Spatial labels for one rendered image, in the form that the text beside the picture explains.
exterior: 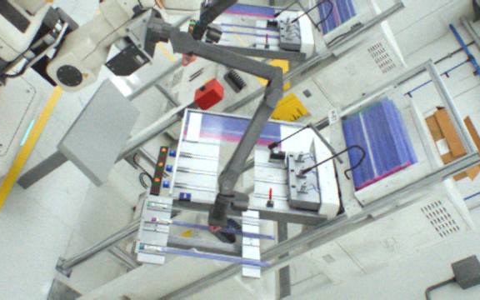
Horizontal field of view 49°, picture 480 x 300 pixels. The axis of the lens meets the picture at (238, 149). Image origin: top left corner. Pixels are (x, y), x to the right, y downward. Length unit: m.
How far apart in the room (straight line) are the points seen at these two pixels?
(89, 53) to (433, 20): 4.01
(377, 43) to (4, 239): 2.46
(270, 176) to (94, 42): 1.02
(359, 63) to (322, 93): 0.33
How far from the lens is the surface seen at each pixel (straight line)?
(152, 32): 1.92
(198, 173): 2.50
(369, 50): 3.62
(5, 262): 2.61
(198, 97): 3.21
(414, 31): 5.60
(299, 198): 2.39
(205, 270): 2.70
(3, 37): 2.06
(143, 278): 2.37
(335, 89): 3.73
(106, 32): 2.17
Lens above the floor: 1.99
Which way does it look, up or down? 24 degrees down
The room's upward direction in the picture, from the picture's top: 60 degrees clockwise
